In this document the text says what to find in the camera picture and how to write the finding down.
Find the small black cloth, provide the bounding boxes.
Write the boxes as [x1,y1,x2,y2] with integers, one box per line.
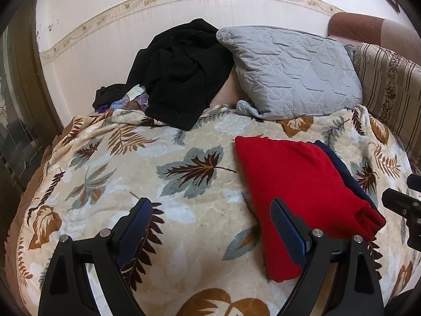
[92,85,127,112]

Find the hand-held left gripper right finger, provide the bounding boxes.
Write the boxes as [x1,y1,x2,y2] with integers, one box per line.
[270,198,385,316]

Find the small colourful cloth heap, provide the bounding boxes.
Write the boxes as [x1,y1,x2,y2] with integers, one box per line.
[99,94,150,112]

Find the large black garment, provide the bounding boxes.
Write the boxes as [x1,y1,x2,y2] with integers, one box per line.
[124,18,235,131]

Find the leaf-print blanket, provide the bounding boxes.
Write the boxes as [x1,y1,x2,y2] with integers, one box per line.
[5,103,415,316]

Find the white paper label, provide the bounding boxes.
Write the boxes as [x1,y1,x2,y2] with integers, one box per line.
[127,86,145,101]

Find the grey quilted pillow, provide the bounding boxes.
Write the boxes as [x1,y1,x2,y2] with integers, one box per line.
[216,26,363,121]

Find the striped floral cushion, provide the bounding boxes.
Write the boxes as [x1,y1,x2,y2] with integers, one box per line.
[353,42,421,172]

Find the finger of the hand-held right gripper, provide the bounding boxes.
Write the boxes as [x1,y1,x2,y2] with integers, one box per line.
[382,187,421,219]

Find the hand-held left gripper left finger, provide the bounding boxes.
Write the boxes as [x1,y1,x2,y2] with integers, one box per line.
[38,197,153,316]

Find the red and blue sweater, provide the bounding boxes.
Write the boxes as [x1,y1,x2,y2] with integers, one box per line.
[234,136,386,283]

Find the wooden door with glass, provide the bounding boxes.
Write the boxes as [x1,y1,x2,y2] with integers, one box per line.
[0,0,66,198]

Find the brown and beige sofa backrest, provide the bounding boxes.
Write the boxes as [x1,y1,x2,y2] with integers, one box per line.
[327,12,421,51]

